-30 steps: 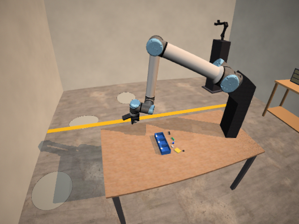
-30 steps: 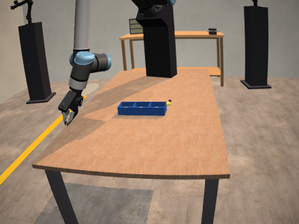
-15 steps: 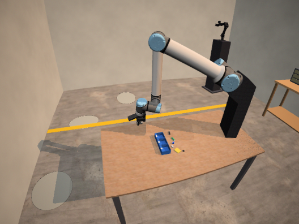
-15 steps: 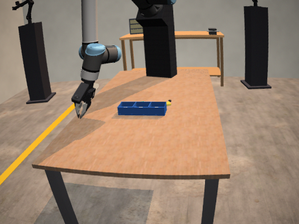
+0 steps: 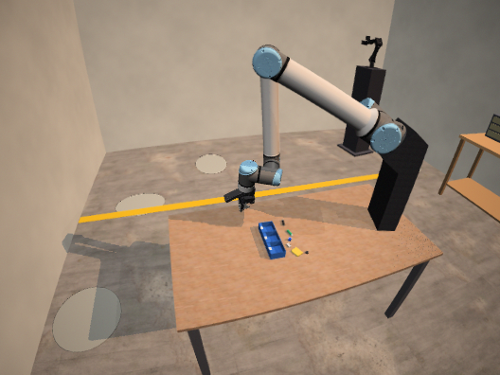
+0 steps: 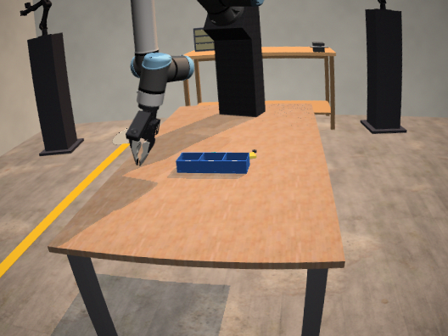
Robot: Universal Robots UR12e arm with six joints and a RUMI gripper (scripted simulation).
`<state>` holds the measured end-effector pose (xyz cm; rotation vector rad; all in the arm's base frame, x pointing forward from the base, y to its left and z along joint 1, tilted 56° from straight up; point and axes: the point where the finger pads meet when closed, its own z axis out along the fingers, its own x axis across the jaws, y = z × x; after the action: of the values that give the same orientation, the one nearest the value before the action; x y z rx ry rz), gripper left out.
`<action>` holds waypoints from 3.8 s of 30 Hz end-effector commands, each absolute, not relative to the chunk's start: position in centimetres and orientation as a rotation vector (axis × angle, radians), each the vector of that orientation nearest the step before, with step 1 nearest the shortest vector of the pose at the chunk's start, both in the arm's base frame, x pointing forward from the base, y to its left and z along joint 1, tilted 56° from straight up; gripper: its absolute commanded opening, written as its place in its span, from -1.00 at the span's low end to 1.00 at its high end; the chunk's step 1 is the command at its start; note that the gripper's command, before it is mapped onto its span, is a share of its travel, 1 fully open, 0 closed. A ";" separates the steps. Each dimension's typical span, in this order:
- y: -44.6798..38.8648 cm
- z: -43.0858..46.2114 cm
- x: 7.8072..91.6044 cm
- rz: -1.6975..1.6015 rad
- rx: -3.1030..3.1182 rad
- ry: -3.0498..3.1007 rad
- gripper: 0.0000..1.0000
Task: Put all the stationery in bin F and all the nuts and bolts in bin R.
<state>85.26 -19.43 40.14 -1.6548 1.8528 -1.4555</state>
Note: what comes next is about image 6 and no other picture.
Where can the blue three-compartment bin rack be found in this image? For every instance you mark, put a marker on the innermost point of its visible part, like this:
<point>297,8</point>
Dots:
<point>230,163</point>

